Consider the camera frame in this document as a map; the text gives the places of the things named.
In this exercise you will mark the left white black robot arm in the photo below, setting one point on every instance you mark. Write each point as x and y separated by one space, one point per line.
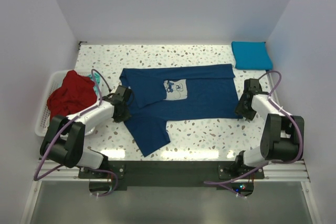
64 140

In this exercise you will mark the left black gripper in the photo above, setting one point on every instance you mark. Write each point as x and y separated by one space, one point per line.
123 118

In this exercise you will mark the white plastic laundry basket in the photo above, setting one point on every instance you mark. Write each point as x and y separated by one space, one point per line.
55 82

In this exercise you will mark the red t shirt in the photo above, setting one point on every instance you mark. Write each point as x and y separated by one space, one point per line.
74 95

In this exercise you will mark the mint green t shirt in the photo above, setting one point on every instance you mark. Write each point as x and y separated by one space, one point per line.
95 78

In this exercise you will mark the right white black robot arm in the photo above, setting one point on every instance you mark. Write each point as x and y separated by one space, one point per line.
282 137

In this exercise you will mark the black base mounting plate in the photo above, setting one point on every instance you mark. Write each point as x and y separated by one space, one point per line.
122 175

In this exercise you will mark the folded light blue t shirt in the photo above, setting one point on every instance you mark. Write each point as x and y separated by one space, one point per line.
251 56

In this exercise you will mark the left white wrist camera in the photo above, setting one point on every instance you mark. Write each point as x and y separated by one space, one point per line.
115 90

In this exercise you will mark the dark blue t shirt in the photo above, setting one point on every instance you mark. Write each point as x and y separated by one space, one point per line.
176 94

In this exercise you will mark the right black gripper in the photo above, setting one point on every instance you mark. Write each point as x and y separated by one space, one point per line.
249 115

